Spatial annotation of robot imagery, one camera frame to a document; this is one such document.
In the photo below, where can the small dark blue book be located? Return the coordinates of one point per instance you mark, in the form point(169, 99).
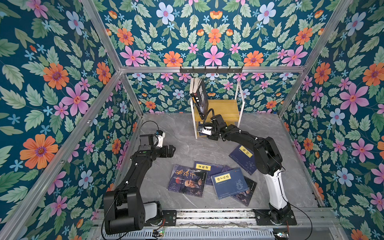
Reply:
point(244, 158)

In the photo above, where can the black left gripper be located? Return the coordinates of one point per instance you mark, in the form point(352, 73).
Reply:
point(170, 152)

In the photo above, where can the dark book orange calligraphy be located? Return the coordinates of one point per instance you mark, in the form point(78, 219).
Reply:
point(187, 181)

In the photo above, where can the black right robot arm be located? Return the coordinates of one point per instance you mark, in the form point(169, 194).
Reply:
point(268, 161)

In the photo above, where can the blue book in middle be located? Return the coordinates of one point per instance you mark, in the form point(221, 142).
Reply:
point(212, 169)

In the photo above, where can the blue book yellow label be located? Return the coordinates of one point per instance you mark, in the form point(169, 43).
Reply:
point(229, 183)
point(200, 130)

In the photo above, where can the black book on shelf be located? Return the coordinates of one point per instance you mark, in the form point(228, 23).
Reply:
point(194, 87)

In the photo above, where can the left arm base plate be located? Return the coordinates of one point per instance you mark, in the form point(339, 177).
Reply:
point(166, 218)

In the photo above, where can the black hook rail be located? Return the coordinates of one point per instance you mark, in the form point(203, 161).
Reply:
point(209, 70)

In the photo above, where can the white wooden book shelf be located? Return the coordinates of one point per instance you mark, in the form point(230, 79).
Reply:
point(230, 110)

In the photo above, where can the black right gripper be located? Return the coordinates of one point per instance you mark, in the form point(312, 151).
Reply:
point(213, 137)

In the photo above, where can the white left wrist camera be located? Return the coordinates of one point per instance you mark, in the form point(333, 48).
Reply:
point(160, 136)

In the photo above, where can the aluminium mounting rail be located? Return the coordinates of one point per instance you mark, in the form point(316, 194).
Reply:
point(245, 218)

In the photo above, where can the dark patterned book bottom right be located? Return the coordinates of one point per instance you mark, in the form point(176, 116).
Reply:
point(245, 197)

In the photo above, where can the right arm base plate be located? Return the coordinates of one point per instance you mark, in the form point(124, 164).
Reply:
point(264, 218)

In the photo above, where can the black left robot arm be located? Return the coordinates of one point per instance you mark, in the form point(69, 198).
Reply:
point(124, 208)

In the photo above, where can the black wolf cover book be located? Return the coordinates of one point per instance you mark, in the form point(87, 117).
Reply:
point(201, 99)

